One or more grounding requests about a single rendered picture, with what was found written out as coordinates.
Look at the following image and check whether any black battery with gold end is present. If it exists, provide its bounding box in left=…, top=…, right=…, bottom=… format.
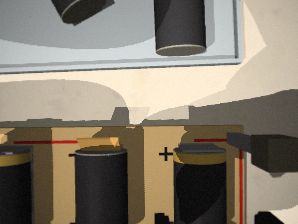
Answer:
left=173, top=147, right=227, bottom=224
left=0, top=149, right=32, bottom=224
left=75, top=148, right=128, bottom=224
left=154, top=0, right=206, bottom=56
left=51, top=0, right=107, bottom=24

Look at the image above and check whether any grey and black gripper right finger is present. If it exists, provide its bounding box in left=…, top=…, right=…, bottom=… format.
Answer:
left=254, top=211, right=284, bottom=224

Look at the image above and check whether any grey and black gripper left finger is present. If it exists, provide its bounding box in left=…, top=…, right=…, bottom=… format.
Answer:
left=154, top=213, right=170, bottom=224

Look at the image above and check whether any tan battery board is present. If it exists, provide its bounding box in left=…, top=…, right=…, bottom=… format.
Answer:
left=0, top=125, right=298, bottom=224

